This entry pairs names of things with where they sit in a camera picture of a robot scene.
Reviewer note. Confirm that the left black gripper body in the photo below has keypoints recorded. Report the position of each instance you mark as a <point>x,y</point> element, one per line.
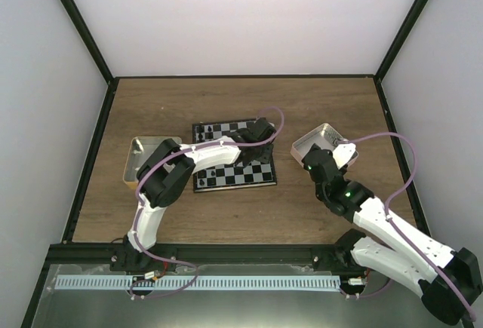
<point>261,157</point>

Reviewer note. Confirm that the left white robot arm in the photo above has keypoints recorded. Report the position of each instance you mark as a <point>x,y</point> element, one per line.
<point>164,175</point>

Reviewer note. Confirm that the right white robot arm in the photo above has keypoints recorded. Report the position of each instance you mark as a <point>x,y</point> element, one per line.
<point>446,280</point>

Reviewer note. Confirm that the black and silver chessboard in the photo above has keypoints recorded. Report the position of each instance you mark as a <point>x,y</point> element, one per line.
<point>231,176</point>

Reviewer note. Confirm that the pink embossed metal tin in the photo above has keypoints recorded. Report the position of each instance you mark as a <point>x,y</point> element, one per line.
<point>323,136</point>

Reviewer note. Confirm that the gold metal tin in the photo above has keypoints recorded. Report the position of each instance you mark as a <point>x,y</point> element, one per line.
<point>147,144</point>

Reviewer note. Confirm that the light blue slotted strip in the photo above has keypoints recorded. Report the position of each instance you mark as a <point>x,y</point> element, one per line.
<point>318,283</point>

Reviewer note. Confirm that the metal sheet cover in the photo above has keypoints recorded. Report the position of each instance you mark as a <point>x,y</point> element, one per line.
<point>383,305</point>

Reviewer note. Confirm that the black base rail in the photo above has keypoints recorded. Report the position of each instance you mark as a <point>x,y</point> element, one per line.
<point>320,257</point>

